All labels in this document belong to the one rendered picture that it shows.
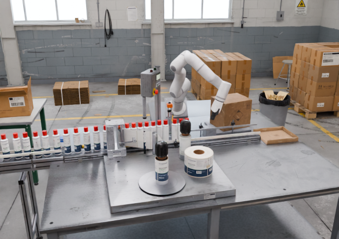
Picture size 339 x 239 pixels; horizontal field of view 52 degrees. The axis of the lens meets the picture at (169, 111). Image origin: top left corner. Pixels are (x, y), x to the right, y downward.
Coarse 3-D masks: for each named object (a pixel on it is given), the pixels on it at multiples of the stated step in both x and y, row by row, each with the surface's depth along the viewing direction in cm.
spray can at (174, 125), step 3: (174, 120) 283; (174, 123) 284; (174, 126) 284; (177, 126) 285; (174, 129) 285; (177, 129) 286; (174, 132) 286; (177, 132) 287; (174, 135) 287; (177, 135) 288; (174, 138) 288; (177, 138) 289
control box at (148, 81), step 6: (144, 72) 271; (156, 72) 274; (144, 78) 269; (150, 78) 267; (144, 84) 271; (150, 84) 269; (144, 90) 272; (150, 90) 270; (144, 96) 274; (150, 96) 272
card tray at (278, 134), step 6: (282, 126) 327; (264, 132) 322; (270, 132) 322; (276, 132) 322; (282, 132) 322; (288, 132) 318; (264, 138) 310; (270, 138) 310; (276, 138) 310; (282, 138) 310; (288, 138) 301; (294, 138) 303
